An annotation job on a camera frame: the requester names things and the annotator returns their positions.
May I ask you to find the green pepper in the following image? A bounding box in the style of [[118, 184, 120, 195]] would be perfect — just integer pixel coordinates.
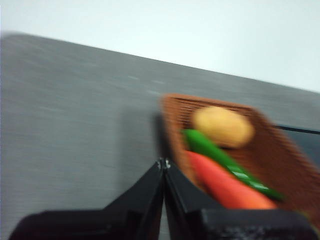
[[181, 128, 286, 201]]

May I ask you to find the brown wicker basket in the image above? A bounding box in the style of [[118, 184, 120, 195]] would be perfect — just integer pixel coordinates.
[[159, 93, 320, 227]]

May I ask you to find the orange carrot with green leaves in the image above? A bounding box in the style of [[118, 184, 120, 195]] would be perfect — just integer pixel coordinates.
[[186, 149, 278, 210]]

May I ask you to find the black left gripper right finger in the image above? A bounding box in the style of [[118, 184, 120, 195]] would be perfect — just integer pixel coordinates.
[[163, 159, 318, 240]]

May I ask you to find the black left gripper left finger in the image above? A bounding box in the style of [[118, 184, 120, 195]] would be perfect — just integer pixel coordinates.
[[8, 159, 165, 240]]

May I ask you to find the yellow-brown potato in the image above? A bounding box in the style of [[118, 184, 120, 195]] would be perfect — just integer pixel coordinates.
[[192, 106, 255, 149]]

